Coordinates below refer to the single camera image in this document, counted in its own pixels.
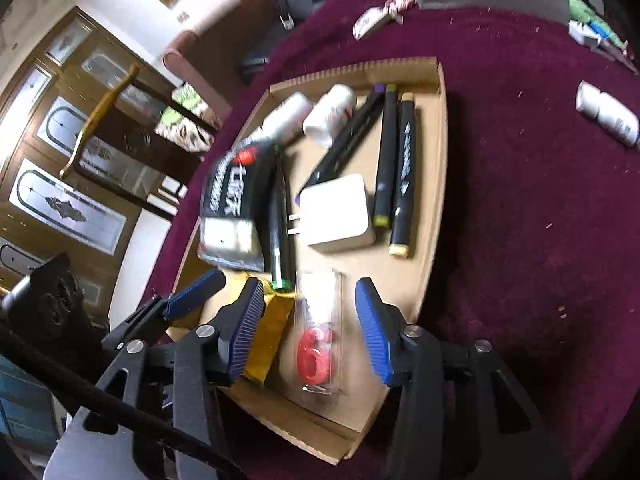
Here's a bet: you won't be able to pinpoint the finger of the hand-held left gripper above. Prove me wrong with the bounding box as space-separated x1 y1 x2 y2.
101 269 227 352

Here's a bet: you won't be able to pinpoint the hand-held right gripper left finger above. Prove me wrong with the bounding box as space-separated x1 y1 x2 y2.
82 276 266 480

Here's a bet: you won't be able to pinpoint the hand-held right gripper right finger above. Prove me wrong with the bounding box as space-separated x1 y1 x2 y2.
354 276 569 480

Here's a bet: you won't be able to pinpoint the yellow packet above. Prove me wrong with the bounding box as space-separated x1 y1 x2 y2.
227 270 298 386

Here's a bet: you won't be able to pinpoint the clear packet red candle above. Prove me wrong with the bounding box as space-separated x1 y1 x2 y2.
292 269 346 396

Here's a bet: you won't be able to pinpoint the black printed packet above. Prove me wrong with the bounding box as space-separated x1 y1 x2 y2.
197 141 278 268

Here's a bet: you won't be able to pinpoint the green-capped black marker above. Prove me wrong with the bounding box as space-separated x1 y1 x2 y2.
267 145 296 291

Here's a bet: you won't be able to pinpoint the shallow cardboard box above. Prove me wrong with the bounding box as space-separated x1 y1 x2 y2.
165 56 448 463

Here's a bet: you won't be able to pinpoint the white square charger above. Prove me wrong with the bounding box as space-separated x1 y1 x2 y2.
287 174 377 253

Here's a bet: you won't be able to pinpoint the beige-capped black marker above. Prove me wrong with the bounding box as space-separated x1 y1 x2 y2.
387 92 418 260

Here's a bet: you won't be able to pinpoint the yellow-green-capped black marker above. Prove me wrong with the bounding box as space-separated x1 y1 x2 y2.
371 84 399 228

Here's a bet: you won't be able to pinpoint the purple-capped black marker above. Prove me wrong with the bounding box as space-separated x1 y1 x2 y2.
297 84 386 206

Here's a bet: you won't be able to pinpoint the translucent white plastic bottle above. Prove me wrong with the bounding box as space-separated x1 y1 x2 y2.
252 92 315 146

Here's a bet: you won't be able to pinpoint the white bottle red label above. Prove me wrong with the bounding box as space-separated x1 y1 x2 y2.
302 84 357 148

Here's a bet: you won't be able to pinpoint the wooden glass cabinet doors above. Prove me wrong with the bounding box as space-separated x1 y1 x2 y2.
0 5 186 311

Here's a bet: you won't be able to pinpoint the patterned cushion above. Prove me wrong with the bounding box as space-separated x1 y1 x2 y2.
155 85 221 153

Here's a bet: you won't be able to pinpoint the wooden chair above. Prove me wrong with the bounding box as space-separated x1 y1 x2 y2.
59 64 221 211

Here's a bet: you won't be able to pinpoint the green cloth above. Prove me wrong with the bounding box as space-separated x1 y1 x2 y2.
170 85 203 111

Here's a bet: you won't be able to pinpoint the red-brown armchair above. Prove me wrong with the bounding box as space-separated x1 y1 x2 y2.
162 0 281 121

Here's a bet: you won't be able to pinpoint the white key fob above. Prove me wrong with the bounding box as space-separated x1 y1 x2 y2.
352 7 396 41

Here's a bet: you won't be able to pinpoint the small white adapter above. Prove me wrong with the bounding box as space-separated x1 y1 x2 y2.
569 20 601 51

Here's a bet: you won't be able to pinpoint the blue plastic item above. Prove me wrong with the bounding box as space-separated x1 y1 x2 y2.
590 21 621 43

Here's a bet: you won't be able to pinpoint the green fabric item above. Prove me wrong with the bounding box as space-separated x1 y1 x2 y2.
569 0 608 28

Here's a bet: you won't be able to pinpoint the black cable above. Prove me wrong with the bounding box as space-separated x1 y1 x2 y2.
0 322 246 480

